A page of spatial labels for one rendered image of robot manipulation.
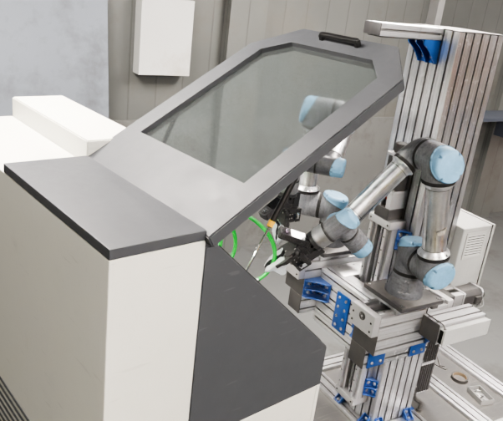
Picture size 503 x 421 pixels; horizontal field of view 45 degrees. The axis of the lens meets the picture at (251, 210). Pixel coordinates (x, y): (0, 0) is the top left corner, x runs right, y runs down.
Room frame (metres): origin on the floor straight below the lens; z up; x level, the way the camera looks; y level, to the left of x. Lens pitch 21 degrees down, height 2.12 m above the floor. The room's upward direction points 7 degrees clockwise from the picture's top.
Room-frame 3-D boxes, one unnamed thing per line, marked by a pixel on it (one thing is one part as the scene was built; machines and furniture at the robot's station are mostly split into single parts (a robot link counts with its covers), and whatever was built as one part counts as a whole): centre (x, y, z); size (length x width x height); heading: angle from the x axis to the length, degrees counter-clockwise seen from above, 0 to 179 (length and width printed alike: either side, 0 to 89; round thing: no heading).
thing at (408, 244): (2.18, -0.64, 1.20); 0.13 x 0.12 x 0.14; 21
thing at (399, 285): (2.19, -0.64, 1.09); 0.15 x 0.15 x 0.10
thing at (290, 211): (2.16, -0.13, 1.34); 0.09 x 0.08 x 0.12; 132
